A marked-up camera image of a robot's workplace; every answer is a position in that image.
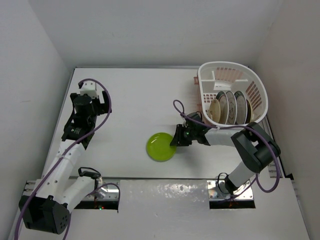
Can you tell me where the beige plate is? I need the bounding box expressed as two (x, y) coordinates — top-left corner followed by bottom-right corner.
(208, 98), (221, 123)

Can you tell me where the left metal mounting bracket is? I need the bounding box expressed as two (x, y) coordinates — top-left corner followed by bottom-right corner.
(94, 181), (121, 201)

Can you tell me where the purple cable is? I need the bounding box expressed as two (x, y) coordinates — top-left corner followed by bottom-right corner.
(16, 78), (121, 240)
(172, 99), (282, 201)

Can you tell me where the metal mounting bracket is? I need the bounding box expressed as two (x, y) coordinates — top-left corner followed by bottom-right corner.
(206, 179), (254, 202)
(94, 181), (121, 201)

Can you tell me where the patterned white plate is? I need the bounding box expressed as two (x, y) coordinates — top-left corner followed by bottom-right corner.
(226, 91), (238, 125)

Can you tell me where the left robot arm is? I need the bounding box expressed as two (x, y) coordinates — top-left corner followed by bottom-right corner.
(14, 90), (112, 239)

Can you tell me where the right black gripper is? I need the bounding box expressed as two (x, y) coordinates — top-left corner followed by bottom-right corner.
(170, 124), (197, 147)

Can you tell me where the dark rimmed plate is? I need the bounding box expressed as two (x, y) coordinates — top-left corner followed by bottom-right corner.
(234, 90), (248, 125)

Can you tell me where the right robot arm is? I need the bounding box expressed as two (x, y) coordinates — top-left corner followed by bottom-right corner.
(170, 112), (281, 195)

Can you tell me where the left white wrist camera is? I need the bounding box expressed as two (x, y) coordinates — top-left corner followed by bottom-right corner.
(79, 80), (98, 99)

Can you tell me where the white pink dish rack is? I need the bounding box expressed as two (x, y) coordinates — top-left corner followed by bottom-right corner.
(194, 61), (269, 127)

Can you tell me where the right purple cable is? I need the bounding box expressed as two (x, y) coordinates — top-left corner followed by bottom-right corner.
(172, 99), (282, 201)

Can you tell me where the brown plate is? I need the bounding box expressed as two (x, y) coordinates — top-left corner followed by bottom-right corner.
(245, 99), (253, 124)

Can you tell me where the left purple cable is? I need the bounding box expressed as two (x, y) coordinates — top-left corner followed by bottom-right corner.
(16, 78), (121, 240)

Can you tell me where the green red rimmed plate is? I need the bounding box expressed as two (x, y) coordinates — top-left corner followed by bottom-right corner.
(216, 91), (229, 124)

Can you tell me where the right metal mounting bracket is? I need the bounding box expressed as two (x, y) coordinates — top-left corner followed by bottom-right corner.
(206, 179), (254, 202)

